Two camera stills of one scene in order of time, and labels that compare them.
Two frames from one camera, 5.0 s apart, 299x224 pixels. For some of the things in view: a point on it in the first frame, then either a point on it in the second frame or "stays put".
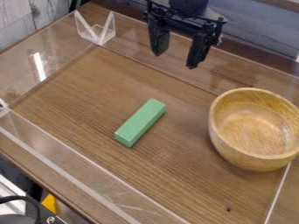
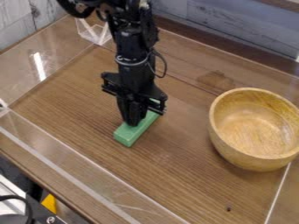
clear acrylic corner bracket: (97, 33) stays put
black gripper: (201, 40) → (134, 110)
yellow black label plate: (49, 202) stays put
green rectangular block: (138, 122) stays put
